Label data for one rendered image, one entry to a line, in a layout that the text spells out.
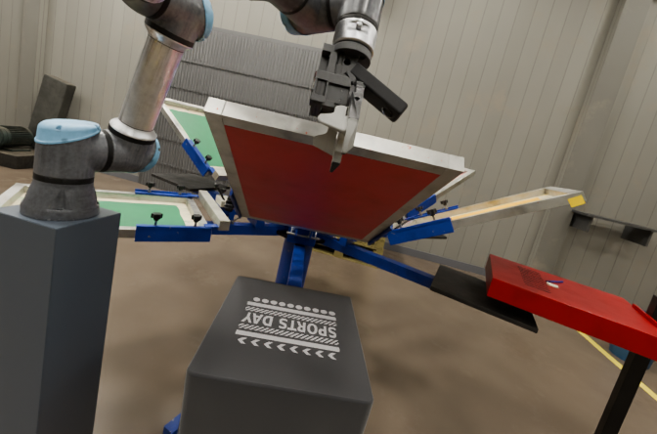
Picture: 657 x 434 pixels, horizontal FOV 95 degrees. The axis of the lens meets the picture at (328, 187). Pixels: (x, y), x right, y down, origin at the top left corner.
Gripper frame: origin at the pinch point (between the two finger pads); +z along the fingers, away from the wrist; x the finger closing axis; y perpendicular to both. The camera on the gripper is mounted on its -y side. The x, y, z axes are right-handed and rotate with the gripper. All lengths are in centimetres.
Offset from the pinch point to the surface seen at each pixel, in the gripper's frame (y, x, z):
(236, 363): 12, -32, 47
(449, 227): -62, -80, -2
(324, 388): -10, -29, 48
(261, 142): 17.1, -21.7, -6.3
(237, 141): 23.1, -23.8, -5.7
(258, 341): 8, -40, 44
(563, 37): -309, -312, -325
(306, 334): -5, -47, 42
